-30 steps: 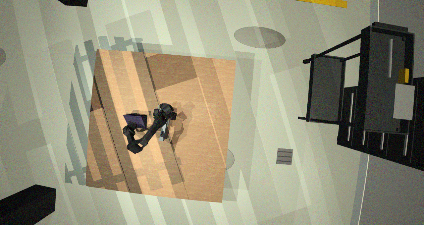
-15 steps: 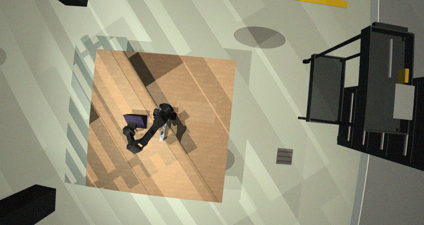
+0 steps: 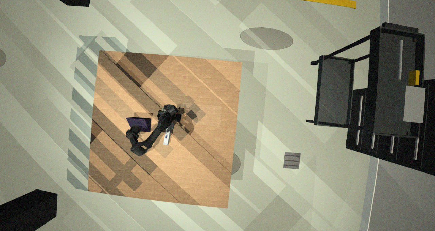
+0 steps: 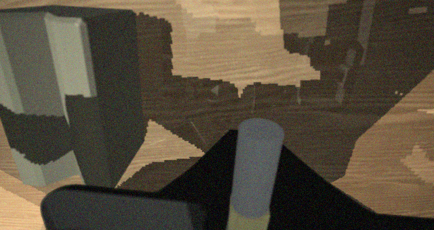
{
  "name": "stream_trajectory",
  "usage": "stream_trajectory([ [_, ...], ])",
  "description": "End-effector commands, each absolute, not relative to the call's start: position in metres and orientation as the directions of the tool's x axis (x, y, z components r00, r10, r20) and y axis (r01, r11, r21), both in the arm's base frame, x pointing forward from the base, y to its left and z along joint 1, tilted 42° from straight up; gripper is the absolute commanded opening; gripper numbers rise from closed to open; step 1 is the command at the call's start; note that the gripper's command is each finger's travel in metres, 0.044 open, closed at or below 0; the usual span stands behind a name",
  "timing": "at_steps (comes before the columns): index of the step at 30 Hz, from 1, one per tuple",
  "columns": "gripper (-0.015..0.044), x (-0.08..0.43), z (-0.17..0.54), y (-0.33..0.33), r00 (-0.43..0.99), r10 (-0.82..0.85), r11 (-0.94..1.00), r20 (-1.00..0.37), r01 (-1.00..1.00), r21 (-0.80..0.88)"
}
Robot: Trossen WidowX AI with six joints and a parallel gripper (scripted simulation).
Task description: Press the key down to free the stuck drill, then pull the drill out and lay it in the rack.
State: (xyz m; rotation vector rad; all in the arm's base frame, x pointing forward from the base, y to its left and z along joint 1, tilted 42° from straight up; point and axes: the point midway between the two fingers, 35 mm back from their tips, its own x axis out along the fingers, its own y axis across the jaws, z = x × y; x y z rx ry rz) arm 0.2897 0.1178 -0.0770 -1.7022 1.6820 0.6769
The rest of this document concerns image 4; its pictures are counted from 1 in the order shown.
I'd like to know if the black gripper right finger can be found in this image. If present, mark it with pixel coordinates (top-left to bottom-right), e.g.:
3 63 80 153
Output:
267 145 434 230

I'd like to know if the grey cylinder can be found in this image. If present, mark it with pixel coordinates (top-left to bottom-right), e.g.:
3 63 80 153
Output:
228 118 285 230

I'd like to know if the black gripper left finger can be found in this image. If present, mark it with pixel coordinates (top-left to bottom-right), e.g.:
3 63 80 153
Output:
40 130 238 230

